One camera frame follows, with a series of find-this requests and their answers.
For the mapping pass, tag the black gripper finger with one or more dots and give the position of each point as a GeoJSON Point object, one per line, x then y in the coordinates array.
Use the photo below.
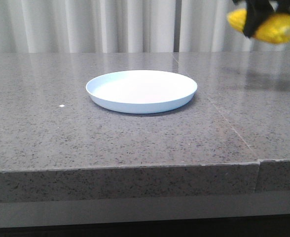
{"type": "Point", "coordinates": [257, 12]}

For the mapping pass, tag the yellow corn cob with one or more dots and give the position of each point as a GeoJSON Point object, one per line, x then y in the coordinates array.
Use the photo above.
{"type": "Point", "coordinates": [274, 30]}

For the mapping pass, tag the light blue round plate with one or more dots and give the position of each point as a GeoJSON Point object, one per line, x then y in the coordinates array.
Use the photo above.
{"type": "Point", "coordinates": [141, 91]}

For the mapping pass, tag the white pleated curtain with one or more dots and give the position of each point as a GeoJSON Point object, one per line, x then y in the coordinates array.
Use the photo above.
{"type": "Point", "coordinates": [107, 26]}

